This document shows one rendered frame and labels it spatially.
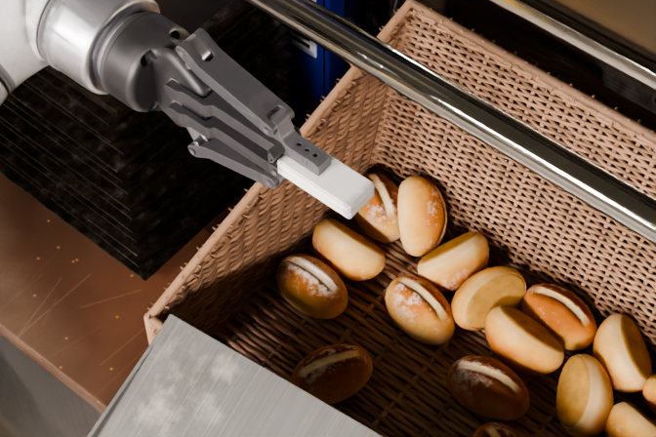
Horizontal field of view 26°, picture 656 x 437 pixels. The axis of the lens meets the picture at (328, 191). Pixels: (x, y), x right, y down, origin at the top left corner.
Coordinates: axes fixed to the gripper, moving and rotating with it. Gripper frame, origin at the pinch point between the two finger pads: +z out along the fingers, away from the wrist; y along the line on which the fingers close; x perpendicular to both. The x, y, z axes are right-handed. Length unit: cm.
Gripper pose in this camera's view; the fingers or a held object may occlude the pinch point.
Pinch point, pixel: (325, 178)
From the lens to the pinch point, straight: 105.0
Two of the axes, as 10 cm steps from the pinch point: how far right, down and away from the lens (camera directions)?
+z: 7.7, 5.0, -3.9
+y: 0.0, 6.1, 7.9
